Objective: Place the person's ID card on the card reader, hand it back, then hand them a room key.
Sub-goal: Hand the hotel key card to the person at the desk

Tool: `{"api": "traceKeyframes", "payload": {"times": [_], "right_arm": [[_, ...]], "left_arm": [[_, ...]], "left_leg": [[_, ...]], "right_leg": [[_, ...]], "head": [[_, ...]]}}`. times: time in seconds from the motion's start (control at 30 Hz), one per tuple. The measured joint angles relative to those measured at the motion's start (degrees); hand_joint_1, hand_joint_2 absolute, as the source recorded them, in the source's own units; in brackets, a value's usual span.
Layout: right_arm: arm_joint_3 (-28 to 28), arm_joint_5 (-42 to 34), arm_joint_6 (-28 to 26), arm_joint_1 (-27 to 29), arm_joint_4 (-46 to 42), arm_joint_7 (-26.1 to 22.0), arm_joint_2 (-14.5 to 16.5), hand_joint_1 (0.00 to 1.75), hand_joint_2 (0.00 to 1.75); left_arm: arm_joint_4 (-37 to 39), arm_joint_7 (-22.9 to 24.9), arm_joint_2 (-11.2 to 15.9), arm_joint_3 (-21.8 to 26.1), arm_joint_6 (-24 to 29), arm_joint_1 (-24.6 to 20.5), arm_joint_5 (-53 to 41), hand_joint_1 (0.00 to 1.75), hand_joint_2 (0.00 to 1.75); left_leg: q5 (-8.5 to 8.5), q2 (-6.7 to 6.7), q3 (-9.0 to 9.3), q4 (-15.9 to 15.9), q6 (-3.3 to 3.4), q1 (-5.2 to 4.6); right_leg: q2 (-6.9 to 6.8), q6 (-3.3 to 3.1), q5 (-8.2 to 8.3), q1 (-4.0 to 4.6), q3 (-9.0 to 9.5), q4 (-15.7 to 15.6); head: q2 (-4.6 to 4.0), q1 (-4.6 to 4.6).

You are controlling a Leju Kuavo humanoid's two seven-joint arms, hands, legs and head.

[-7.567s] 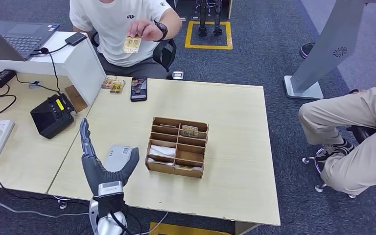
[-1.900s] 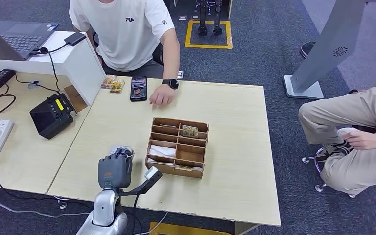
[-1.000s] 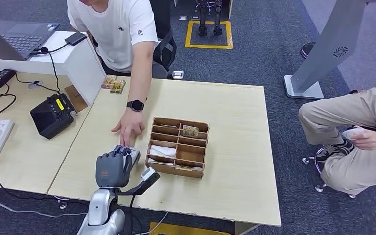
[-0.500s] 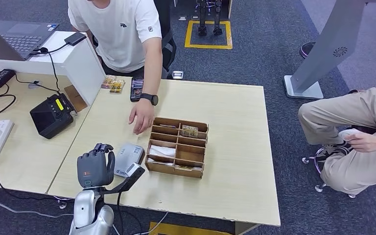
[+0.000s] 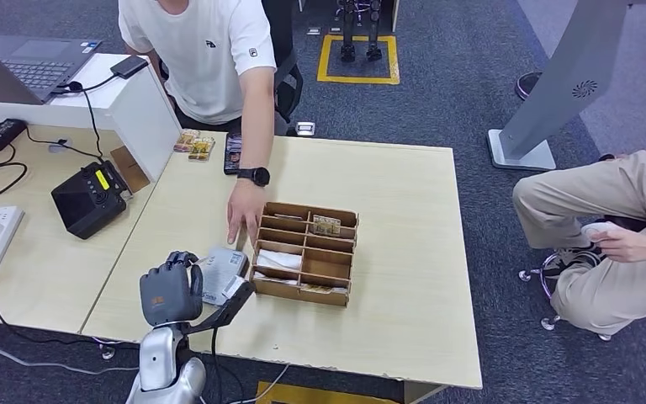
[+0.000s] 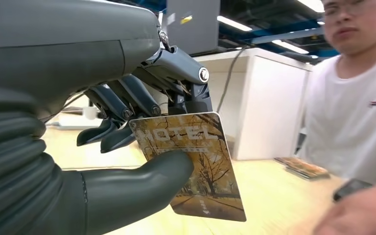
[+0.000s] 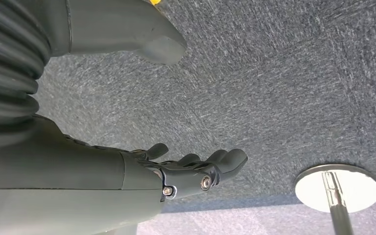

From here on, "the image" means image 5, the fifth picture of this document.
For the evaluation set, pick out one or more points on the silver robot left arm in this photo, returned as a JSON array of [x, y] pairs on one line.
[[161, 359]]

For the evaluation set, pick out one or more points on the white counter box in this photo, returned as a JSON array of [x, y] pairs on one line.
[[139, 120]]

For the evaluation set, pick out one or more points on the small metal floor plate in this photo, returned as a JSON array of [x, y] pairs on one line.
[[305, 129]]

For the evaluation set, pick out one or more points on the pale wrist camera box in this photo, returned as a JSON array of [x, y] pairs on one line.
[[234, 287]]

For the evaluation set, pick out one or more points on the flat grey card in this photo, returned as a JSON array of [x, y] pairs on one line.
[[289, 216]]

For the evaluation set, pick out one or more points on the yellow floor tape square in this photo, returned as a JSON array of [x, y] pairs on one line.
[[356, 81]]

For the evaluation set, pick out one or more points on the black external drive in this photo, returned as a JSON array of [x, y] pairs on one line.
[[129, 67]]

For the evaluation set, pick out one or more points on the black wristwatch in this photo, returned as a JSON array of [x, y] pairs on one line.
[[255, 177]]

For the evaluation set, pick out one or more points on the white card stack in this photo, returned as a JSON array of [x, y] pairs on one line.
[[273, 278]]

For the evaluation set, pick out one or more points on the white handheld remote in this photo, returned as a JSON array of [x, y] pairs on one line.
[[596, 227]]

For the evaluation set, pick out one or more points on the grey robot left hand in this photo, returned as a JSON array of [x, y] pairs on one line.
[[169, 295]]

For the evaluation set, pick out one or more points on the grey kiosk stand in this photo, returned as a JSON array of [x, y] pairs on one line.
[[568, 78]]

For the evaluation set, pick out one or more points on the black power adapter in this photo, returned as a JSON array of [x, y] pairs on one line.
[[1, 135]]

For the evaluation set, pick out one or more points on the black humanoid robot legs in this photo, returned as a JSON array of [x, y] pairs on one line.
[[348, 33]]

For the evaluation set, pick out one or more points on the small white clip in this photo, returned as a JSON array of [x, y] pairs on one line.
[[60, 146]]

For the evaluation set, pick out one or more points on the chrome base stool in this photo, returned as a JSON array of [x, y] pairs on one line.
[[632, 223]]

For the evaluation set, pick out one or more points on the black terminal with yellow display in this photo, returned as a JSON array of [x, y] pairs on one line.
[[86, 203]]

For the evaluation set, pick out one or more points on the black round floor object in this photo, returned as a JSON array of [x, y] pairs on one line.
[[526, 86]]

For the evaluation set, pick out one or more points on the person's left hand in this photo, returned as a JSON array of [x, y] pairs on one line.
[[246, 209]]

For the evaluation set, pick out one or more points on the brown cardboard piece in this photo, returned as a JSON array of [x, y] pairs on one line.
[[132, 170]]

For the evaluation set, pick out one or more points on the grey white card reader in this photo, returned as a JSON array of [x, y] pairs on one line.
[[222, 273]]

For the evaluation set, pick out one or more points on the black smartphone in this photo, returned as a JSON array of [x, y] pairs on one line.
[[232, 156]]

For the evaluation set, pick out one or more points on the person's right hand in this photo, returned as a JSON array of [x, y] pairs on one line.
[[621, 245]]

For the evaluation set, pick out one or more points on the translucent patterned ID card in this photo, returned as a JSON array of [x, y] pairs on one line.
[[203, 260]]

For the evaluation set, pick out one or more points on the dark grey laptop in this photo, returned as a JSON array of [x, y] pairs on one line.
[[39, 67]]

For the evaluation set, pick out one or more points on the folded white paper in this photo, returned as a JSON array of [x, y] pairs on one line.
[[278, 260]]

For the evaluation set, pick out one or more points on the small gold patterned card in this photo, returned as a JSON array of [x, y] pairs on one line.
[[327, 224]]

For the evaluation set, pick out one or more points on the person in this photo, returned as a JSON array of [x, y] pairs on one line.
[[206, 61], [596, 195]]

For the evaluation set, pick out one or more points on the wooden compartment organizer box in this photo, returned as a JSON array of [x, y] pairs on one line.
[[323, 267]]

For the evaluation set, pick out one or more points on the green gold room key card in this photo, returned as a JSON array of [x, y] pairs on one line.
[[323, 288]]

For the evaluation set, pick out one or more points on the person's left forearm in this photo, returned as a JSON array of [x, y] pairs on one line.
[[257, 128]]

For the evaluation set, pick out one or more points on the desk caster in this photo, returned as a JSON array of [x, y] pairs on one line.
[[108, 352]]

